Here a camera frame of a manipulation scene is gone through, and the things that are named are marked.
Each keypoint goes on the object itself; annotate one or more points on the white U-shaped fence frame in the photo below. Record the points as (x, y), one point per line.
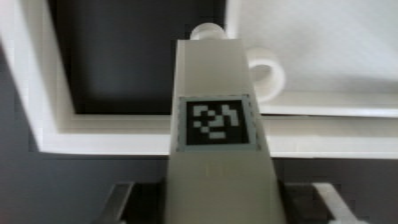
(322, 124)

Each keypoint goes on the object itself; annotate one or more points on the white desk leg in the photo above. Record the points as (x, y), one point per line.
(222, 188)

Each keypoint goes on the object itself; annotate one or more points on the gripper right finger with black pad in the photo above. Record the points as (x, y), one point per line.
(315, 205)

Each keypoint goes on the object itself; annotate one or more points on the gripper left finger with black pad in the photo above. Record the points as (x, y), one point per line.
(134, 206)

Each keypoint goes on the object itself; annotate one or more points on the white desk tabletop tray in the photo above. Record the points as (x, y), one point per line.
(333, 38)

